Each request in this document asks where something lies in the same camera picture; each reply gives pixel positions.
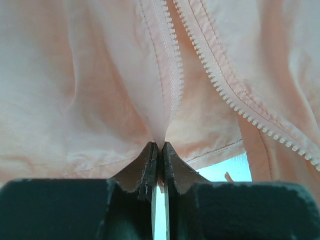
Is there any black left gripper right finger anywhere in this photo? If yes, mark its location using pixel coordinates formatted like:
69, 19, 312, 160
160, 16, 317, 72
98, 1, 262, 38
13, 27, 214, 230
161, 142, 320, 240

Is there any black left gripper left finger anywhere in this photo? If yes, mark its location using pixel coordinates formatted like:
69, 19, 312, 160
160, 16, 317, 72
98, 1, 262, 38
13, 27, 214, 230
0, 142, 158, 240

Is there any peach pink zip jacket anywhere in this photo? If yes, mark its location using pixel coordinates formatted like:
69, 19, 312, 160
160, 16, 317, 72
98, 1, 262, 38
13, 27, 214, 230
0, 0, 320, 193

